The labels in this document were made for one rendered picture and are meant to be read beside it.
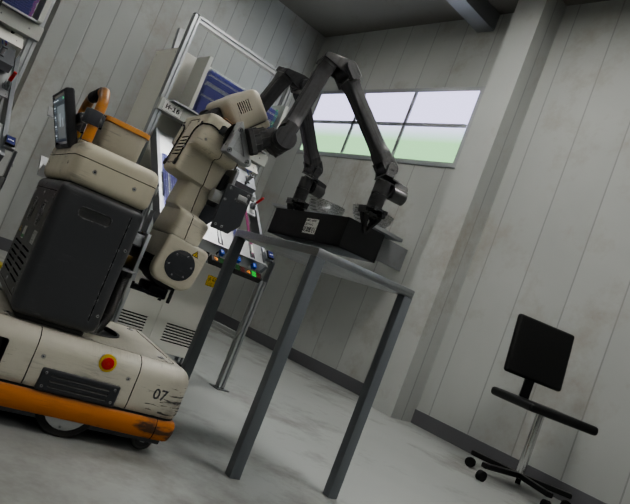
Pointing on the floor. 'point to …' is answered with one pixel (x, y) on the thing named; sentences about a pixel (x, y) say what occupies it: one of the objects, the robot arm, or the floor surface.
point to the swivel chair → (529, 333)
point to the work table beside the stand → (312, 256)
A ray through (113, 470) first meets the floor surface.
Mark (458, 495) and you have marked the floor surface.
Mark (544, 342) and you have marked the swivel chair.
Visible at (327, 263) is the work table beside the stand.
